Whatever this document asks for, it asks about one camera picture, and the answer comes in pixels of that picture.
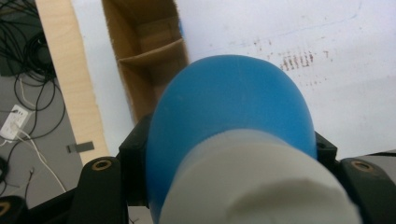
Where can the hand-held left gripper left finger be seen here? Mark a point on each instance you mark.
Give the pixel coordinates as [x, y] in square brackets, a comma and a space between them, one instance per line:
[135, 161]

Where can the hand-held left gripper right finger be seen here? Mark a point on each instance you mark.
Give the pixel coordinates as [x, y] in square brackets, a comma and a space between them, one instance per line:
[325, 151]

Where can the blue bottle with white cap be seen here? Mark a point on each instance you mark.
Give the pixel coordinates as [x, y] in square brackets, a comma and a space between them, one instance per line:
[230, 99]

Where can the blue cardboard box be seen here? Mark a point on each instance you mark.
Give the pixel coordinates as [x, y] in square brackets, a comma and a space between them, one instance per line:
[149, 40]

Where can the grey tape strip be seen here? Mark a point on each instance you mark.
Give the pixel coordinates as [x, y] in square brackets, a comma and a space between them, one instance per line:
[81, 146]

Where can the white table mat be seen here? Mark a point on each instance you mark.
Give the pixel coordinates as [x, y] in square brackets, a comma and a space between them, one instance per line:
[342, 93]

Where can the white power strip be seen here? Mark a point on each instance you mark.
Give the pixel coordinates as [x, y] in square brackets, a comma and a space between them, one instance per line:
[14, 121]

